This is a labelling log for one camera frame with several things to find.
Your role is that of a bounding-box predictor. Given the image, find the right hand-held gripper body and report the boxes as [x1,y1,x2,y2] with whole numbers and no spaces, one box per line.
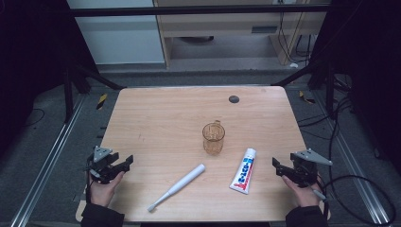
[285,148,334,188]

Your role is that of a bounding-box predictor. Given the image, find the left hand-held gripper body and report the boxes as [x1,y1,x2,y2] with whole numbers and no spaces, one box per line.
[86,145,123,184]

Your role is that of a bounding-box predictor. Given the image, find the white toothpaste tube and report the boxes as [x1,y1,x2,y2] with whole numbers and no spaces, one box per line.
[229,148,257,195]

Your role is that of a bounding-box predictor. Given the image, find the white electric toothbrush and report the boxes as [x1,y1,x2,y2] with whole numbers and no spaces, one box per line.
[147,163,206,213]

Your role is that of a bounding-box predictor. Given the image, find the amber glass cup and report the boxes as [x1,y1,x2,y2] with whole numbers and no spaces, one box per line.
[201,119,226,156]

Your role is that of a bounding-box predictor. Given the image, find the person's left hand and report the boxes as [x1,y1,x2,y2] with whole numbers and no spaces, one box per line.
[89,170,126,208]

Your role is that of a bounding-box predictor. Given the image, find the person's right hand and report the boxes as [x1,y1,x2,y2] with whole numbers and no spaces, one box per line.
[281,174,323,208]

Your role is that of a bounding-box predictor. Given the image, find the grey tape piece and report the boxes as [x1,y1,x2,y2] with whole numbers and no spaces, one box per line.
[73,188,88,203]

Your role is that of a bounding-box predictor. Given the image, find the yellow black tape strip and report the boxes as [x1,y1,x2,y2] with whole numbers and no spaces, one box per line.
[298,90,316,105]
[96,93,109,111]

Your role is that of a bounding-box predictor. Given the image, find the black metal stand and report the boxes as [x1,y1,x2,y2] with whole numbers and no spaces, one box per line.
[61,60,127,125]
[271,56,336,118]

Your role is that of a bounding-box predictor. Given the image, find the white cabinet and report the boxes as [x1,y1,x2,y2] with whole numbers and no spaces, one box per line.
[66,0,166,65]

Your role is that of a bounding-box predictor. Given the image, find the black curtain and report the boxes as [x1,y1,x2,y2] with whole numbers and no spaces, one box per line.
[310,0,401,176]
[0,0,97,159]

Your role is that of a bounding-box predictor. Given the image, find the light wooden desk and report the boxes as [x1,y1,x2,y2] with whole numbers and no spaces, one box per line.
[153,0,331,69]

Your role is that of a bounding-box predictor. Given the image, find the black horizontal bar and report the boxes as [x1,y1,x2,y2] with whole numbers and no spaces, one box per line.
[67,4,332,18]

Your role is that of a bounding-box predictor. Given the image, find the right hand-held gripper cable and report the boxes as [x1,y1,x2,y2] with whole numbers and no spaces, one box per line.
[311,174,331,221]

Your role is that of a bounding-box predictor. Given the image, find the aluminium floor rail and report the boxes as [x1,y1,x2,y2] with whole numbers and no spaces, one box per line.
[9,94,87,227]
[311,90,392,225]

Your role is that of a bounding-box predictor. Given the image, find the black floor cable bundle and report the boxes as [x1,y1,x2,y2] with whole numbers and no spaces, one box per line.
[297,75,356,141]

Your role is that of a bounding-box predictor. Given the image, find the thin black floor cable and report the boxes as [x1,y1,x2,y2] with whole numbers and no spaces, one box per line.
[24,108,46,128]

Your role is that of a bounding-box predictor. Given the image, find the black looped floor cable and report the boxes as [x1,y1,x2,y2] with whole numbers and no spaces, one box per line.
[321,174,397,227]

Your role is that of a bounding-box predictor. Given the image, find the black hanging cables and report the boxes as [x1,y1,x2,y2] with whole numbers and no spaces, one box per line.
[276,11,317,64]

